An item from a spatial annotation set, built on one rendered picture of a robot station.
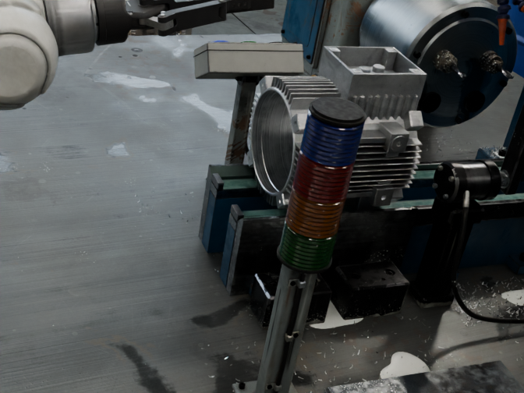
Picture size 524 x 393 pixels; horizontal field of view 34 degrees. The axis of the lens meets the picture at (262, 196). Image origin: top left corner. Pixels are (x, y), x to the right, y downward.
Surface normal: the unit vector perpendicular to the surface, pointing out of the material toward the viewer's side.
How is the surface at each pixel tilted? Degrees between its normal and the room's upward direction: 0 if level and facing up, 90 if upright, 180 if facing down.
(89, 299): 0
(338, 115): 0
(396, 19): 62
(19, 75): 86
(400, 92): 90
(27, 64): 88
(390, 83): 90
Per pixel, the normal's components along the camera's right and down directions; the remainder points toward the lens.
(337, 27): -0.92, 0.04
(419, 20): -0.61, -0.50
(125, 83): 0.16, -0.85
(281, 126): 0.38, 0.38
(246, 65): 0.39, -0.01
